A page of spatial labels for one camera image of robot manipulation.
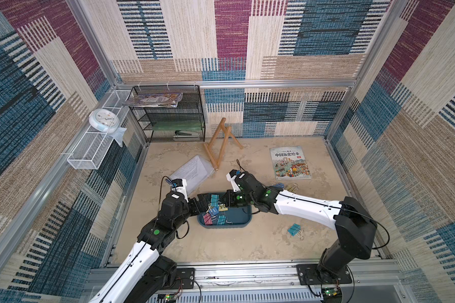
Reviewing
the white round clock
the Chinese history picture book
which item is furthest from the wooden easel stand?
the white round clock

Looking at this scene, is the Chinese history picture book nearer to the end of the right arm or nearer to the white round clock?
the end of the right arm

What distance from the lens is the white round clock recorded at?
29.1 inches

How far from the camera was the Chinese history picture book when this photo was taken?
1.05 metres

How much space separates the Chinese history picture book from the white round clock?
2.63 feet
